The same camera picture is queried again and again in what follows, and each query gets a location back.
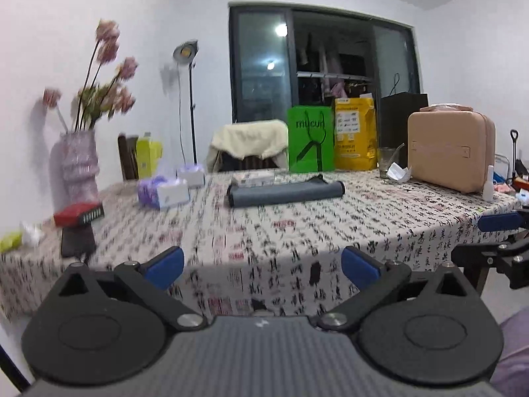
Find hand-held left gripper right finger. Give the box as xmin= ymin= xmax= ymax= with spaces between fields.
xmin=316 ymin=246 xmax=477 ymax=333

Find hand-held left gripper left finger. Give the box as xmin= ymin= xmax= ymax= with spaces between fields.
xmin=55 ymin=246 xmax=208 ymax=332

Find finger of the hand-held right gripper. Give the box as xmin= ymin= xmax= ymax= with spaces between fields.
xmin=478 ymin=208 xmax=529 ymax=233
xmin=451 ymin=232 xmax=529 ymax=290

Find grey mat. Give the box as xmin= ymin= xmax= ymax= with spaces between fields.
xmin=225 ymin=175 xmax=346 ymax=208

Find small white bottle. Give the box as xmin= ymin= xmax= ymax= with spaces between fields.
xmin=483 ymin=165 xmax=496 ymax=203

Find purple tissue pack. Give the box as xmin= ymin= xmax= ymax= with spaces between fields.
xmin=137 ymin=175 xmax=191 ymax=210
xmin=176 ymin=164 xmax=206 ymax=189

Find beige hard case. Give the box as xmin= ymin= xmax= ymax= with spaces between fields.
xmin=407 ymin=103 xmax=497 ymax=194

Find black phone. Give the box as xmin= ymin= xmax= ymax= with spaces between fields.
xmin=60 ymin=225 xmax=97 ymax=259

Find red box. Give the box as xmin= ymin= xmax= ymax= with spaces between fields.
xmin=53 ymin=202 xmax=105 ymax=228

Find white paper packet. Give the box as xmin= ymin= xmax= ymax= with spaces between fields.
xmin=387 ymin=164 xmax=413 ymax=183

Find person's purple clothing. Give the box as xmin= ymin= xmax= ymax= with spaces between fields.
xmin=491 ymin=309 xmax=529 ymax=397

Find clear drinking glass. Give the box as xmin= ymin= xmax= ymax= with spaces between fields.
xmin=377 ymin=144 xmax=406 ymax=179

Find yellow-green box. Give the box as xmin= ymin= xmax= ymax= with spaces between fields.
xmin=136 ymin=132 xmax=164 ymax=180

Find brown wooden chair back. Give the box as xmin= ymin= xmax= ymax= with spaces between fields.
xmin=117 ymin=133 xmax=140 ymax=181

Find small white box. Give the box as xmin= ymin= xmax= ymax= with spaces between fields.
xmin=230 ymin=169 xmax=276 ymax=188

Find purple glass vase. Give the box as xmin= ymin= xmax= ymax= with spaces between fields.
xmin=50 ymin=129 xmax=101 ymax=205

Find yellow plastic bag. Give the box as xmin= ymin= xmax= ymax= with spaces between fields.
xmin=333 ymin=94 xmax=379 ymax=171

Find crumpled white tissue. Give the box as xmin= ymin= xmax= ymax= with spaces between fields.
xmin=20 ymin=221 xmax=46 ymax=245

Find green paper bag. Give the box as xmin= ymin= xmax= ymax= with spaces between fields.
xmin=288 ymin=105 xmax=335 ymax=173

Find black paper bag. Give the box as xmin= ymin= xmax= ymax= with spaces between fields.
xmin=379 ymin=73 xmax=429 ymax=162

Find chair with cream cloth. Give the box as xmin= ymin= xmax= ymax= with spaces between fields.
xmin=206 ymin=119 xmax=289 ymax=173

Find yellow-green packet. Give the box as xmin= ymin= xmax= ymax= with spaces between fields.
xmin=0 ymin=232 xmax=23 ymax=254

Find floor lamp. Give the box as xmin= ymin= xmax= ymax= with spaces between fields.
xmin=173 ymin=39 xmax=200 ymax=165

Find pink artificial flowers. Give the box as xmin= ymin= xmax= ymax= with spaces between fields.
xmin=42 ymin=19 xmax=139 ymax=133

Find dark framed glass door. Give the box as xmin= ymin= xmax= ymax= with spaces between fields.
xmin=228 ymin=2 xmax=423 ymax=125

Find black handled tool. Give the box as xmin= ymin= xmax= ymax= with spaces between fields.
xmin=509 ymin=129 xmax=520 ymax=183

